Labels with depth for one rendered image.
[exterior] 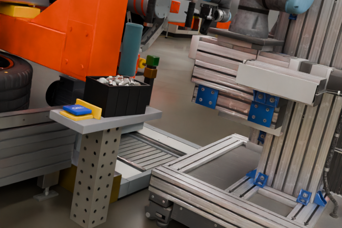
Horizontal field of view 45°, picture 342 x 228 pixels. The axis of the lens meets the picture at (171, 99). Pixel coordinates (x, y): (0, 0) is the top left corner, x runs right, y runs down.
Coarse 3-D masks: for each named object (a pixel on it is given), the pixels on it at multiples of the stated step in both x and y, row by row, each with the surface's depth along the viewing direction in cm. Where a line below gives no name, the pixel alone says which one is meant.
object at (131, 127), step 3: (138, 123) 249; (141, 123) 251; (123, 126) 237; (126, 126) 240; (129, 126) 242; (132, 126) 245; (135, 126) 247; (138, 126) 250; (141, 126) 252; (123, 129) 238; (126, 129) 241; (129, 129) 243; (132, 129) 246; (135, 129) 248; (138, 129) 251; (123, 132) 239; (126, 132) 242
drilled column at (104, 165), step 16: (112, 128) 150; (96, 144) 149; (112, 144) 153; (80, 160) 154; (96, 160) 149; (112, 160) 156; (80, 176) 155; (96, 176) 150; (112, 176) 158; (80, 192) 156; (96, 192) 153; (80, 208) 157; (96, 208) 156; (80, 224) 157; (96, 224) 159
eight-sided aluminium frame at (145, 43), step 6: (168, 12) 237; (156, 18) 239; (162, 18) 236; (156, 24) 238; (162, 24) 236; (150, 30) 235; (156, 30) 233; (162, 30) 237; (144, 36) 233; (150, 36) 232; (156, 36) 234; (144, 42) 230; (150, 42) 232; (120, 48) 212; (144, 48) 228
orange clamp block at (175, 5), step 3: (174, 3) 238; (177, 3) 241; (171, 6) 237; (174, 6) 240; (177, 6) 242; (171, 9) 238; (174, 9) 240; (177, 9) 243; (171, 12) 239; (174, 12) 241; (177, 12) 244
